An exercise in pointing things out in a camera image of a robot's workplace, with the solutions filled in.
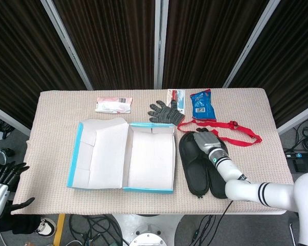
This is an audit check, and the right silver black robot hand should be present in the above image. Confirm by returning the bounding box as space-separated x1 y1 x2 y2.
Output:
194 127 225 154

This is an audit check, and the black rubber slipper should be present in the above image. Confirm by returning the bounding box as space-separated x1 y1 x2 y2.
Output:
206 135 230 199
179 132 211 199

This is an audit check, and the light blue shoe box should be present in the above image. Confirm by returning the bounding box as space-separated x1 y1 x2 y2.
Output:
67 118 176 194

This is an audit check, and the beige cloth-covered table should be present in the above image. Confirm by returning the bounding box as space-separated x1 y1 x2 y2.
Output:
10 88 295 215

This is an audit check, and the blue snack packet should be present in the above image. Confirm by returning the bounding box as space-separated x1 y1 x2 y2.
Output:
189 89 218 121

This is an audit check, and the black trouser leg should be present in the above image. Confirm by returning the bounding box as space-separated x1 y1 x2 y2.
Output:
0 214 42 234

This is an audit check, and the grey knitted work glove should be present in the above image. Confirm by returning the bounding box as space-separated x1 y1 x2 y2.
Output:
147 100 186 126

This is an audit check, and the white red printed card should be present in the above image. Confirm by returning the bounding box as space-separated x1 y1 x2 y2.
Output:
166 89 186 113

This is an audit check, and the white black sneaker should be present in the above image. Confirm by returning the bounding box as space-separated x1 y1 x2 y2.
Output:
34 217 57 237

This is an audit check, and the yellow floor tape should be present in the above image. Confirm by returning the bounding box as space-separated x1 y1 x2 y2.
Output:
52 214 66 246

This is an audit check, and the pink white plastic packet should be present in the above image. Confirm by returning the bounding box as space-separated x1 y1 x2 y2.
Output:
94 96 133 114

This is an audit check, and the red fabric strap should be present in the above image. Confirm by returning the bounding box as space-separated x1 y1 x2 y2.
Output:
176 119 263 147

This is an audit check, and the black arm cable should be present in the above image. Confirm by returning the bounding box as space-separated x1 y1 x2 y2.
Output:
189 199 233 246

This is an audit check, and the white metal partition post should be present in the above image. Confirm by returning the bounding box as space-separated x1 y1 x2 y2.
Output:
0 102 31 137
40 0 93 91
277 101 308 135
153 0 169 90
222 0 282 88

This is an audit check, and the black floor cable bundle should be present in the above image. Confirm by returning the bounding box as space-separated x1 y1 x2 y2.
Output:
284 117 308 154
66 214 124 246

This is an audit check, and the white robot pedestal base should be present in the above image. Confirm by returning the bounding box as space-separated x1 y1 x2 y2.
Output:
112 214 186 246

